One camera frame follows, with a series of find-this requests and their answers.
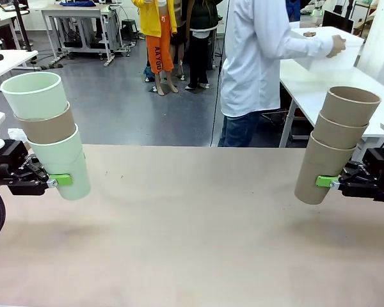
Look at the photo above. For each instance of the white plastic basket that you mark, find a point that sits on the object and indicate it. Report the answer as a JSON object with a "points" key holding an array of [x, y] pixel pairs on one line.
{"points": [[326, 54]]}

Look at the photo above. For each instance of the black monitor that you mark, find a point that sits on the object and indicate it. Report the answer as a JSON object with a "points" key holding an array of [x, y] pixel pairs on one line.
{"points": [[337, 20]]}

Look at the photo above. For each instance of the wooden shelf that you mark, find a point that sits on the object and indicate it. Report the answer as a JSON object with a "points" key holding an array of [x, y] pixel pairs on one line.
{"points": [[363, 19]]}

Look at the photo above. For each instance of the grey metal workbench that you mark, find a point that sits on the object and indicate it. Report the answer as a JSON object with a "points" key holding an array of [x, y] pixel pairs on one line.
{"points": [[80, 19]]}

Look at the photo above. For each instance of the mannequin in black clothes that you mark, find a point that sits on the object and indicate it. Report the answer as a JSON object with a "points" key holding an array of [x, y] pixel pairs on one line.
{"points": [[198, 41]]}

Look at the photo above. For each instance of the blue item on workbench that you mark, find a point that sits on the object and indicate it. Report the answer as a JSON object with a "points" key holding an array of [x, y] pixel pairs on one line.
{"points": [[75, 3]]}

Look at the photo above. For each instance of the white side table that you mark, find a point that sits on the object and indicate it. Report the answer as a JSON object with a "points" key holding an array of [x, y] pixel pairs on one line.
{"points": [[313, 92]]}

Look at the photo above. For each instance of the white upright panel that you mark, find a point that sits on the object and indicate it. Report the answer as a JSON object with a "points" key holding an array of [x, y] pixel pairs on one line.
{"points": [[380, 38]]}

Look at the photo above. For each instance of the person's right hand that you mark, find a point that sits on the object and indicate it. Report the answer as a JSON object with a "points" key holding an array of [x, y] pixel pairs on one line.
{"points": [[337, 46]]}

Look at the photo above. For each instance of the mannequin in yellow and orange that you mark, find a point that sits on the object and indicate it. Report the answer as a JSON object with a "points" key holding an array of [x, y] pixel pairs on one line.
{"points": [[156, 41]]}

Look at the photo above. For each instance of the light green plastic cup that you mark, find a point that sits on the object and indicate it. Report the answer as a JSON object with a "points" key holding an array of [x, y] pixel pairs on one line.
{"points": [[67, 153], [35, 102]]}

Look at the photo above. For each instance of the brown plastic cup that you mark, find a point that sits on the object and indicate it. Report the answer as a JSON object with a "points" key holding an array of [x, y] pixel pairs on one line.
{"points": [[48, 129], [336, 136], [320, 160], [345, 110]]}

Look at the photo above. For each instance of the black stand pole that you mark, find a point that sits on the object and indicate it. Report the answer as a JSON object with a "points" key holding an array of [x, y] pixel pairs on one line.
{"points": [[21, 25]]}

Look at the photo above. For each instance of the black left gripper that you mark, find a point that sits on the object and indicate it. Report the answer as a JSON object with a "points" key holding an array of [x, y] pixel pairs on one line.
{"points": [[3, 166]]}

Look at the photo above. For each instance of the person in blue jacket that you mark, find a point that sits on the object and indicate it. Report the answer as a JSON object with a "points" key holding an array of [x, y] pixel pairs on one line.
{"points": [[294, 9]]}

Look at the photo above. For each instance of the person in white shirt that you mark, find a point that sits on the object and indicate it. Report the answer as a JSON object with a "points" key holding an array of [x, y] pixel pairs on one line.
{"points": [[252, 64]]}

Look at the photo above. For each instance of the person's right forearm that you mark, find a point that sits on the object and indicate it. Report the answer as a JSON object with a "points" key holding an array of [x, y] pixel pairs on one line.
{"points": [[307, 48]]}

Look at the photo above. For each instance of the person's left hand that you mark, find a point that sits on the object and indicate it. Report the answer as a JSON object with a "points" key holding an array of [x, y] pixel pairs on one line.
{"points": [[309, 33]]}

